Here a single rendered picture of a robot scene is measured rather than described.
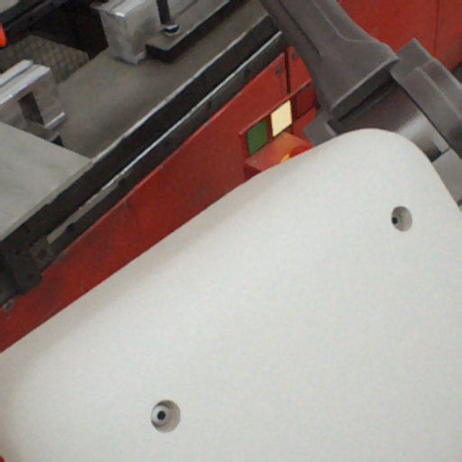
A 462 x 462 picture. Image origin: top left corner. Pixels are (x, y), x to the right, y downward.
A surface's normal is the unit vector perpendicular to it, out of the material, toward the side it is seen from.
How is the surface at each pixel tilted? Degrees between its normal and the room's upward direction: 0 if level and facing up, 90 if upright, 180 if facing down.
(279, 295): 48
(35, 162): 0
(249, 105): 90
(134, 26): 90
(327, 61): 33
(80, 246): 90
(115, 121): 0
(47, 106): 90
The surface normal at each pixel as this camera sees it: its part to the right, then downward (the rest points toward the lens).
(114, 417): 0.30, -0.18
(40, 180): -0.12, -0.71
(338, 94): -0.50, -0.30
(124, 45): -0.58, 0.62
